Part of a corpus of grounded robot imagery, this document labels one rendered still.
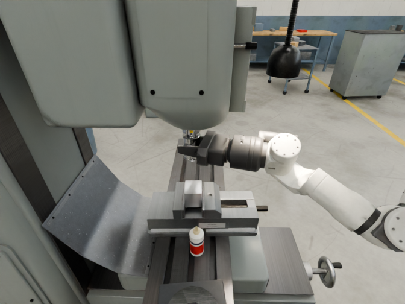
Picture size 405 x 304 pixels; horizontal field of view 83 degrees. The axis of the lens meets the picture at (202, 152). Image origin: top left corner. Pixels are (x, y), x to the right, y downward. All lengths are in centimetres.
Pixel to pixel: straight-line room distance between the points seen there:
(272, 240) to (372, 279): 115
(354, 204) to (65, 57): 59
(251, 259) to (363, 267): 134
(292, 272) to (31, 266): 82
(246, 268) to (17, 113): 76
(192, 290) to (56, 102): 42
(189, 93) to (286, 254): 77
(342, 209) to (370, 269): 160
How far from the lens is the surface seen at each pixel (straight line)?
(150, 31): 43
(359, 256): 217
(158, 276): 72
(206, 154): 55
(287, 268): 100
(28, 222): 71
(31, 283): 88
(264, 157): 56
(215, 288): 49
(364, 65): 500
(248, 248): 90
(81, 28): 45
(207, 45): 43
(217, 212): 71
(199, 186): 72
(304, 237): 209
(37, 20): 48
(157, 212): 76
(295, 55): 55
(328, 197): 55
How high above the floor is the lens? 156
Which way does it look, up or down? 34 degrees down
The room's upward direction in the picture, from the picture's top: straight up
